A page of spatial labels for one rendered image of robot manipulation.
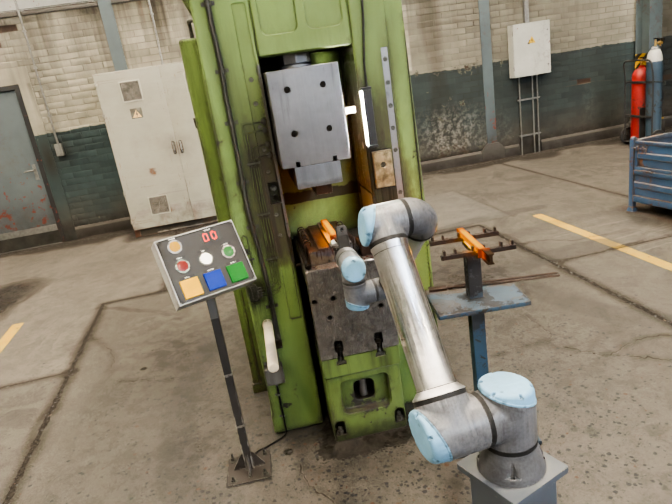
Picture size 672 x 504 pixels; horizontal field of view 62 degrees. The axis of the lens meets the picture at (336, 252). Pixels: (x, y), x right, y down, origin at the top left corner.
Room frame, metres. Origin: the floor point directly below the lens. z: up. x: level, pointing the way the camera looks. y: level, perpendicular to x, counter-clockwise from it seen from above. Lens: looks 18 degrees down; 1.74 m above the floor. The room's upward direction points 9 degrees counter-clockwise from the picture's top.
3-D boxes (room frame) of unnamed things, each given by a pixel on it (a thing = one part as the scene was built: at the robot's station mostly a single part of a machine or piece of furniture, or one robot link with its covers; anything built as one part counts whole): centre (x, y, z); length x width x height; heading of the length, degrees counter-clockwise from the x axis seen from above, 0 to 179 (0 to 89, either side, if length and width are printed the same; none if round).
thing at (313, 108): (2.62, 0.01, 1.56); 0.42 x 0.39 x 0.40; 7
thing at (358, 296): (2.03, -0.06, 0.90); 0.12 x 0.09 x 0.12; 104
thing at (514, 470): (1.32, -0.40, 0.65); 0.19 x 0.19 x 0.10
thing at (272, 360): (2.28, 0.35, 0.62); 0.44 x 0.05 x 0.05; 7
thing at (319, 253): (2.62, 0.05, 0.96); 0.42 x 0.20 x 0.09; 7
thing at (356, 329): (2.64, -0.01, 0.69); 0.56 x 0.38 x 0.45; 7
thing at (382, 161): (2.58, -0.28, 1.27); 0.09 x 0.02 x 0.17; 97
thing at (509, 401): (1.32, -0.39, 0.79); 0.17 x 0.15 x 0.18; 104
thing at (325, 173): (2.62, 0.05, 1.32); 0.42 x 0.20 x 0.10; 7
